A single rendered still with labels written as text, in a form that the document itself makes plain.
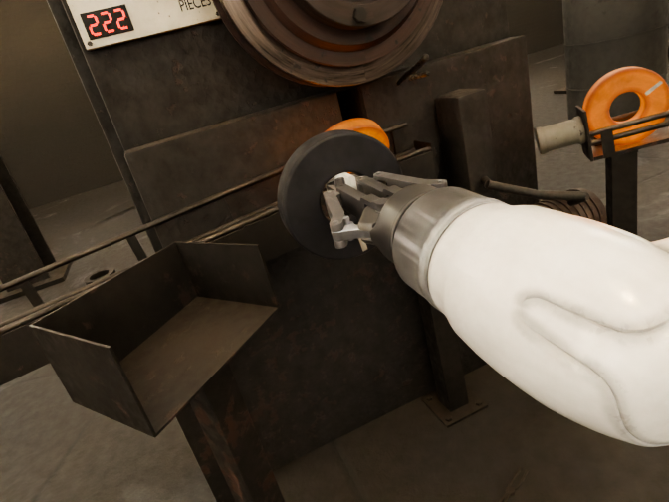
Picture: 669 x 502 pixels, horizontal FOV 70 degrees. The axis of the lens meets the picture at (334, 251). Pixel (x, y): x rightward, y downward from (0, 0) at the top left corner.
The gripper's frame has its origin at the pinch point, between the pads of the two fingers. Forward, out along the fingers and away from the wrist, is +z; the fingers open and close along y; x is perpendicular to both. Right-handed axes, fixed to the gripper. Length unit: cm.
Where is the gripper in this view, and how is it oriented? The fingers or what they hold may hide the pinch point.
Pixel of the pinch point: (339, 183)
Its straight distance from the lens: 57.5
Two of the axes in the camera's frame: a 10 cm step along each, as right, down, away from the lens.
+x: -2.2, -8.7, -4.4
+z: -3.8, -3.4, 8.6
